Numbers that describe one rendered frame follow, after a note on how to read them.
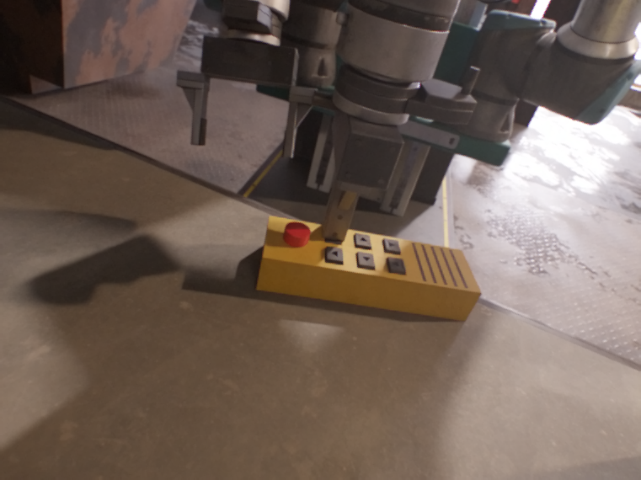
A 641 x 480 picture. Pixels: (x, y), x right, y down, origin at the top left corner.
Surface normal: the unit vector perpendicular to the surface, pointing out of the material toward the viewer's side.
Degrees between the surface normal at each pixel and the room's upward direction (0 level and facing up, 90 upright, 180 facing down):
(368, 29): 90
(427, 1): 90
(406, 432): 0
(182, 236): 0
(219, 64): 66
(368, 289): 90
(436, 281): 0
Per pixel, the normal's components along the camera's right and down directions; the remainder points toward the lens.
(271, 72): 0.00, 0.14
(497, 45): -0.64, 0.27
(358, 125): 0.23, -0.82
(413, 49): 0.27, 0.57
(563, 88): -0.72, 0.53
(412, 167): -0.21, 0.49
